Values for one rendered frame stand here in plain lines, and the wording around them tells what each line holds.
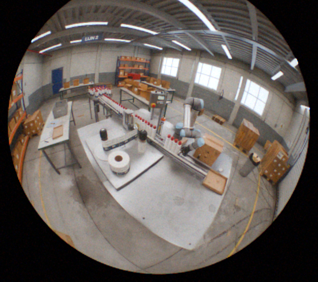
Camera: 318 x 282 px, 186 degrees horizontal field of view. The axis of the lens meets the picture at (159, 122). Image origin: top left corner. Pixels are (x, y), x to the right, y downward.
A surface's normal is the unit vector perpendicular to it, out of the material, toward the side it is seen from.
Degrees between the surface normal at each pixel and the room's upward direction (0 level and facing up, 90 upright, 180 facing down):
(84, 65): 90
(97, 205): 0
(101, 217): 0
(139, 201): 0
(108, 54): 90
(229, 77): 90
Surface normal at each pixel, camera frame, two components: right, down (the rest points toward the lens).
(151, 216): 0.17, -0.85
